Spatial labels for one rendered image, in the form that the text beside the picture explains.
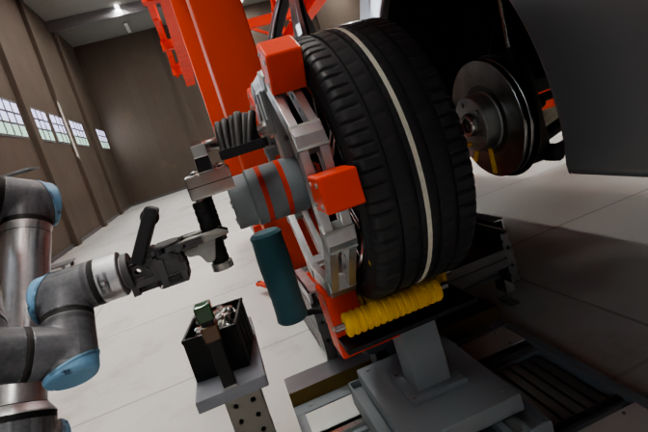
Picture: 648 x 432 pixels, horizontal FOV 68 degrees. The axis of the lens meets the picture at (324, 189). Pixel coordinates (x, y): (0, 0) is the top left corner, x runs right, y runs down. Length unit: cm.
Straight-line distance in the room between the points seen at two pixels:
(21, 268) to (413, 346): 97
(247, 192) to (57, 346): 48
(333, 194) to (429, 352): 64
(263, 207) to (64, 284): 43
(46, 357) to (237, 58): 105
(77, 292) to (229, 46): 94
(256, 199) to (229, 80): 61
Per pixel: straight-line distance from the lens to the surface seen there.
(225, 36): 165
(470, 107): 133
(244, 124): 99
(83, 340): 97
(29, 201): 141
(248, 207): 111
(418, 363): 134
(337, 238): 94
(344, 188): 84
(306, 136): 92
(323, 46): 104
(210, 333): 117
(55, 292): 102
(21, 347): 95
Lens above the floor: 97
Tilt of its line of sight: 8 degrees down
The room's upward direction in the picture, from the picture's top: 17 degrees counter-clockwise
